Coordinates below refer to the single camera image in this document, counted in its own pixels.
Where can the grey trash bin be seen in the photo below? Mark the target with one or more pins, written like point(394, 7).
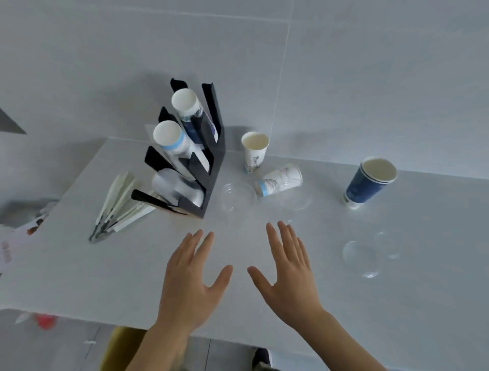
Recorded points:
point(23, 208)

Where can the small red object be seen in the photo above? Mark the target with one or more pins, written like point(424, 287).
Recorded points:
point(45, 322)

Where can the red and white box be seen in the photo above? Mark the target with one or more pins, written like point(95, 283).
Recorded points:
point(15, 240)

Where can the white sketch-print paper cup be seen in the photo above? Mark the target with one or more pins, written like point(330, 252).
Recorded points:
point(254, 158)
point(282, 179)

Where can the clear round plastic lid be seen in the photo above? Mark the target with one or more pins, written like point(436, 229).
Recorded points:
point(387, 244)
point(361, 258)

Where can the person's right hand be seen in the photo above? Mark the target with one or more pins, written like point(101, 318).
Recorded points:
point(294, 286)

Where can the person's left hand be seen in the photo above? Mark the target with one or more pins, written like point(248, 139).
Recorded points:
point(183, 290)

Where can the white plastic tongs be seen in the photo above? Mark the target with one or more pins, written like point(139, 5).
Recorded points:
point(131, 218)
point(116, 193)

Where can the clear plastic cup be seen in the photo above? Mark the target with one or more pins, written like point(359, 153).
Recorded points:
point(237, 197)
point(294, 202)

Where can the stack of blue paper cups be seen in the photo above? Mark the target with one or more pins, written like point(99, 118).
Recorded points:
point(183, 101)

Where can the yellow bin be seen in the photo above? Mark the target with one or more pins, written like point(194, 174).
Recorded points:
point(118, 348)

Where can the black cup holder rack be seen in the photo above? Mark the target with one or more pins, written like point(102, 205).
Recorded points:
point(214, 172)

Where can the stack of white paper cups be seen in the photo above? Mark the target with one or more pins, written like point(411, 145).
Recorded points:
point(166, 133)

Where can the person's grey trousers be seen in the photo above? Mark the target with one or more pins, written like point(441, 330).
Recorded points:
point(261, 361)

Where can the dark blue paper cup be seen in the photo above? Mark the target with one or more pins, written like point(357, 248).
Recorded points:
point(361, 187)

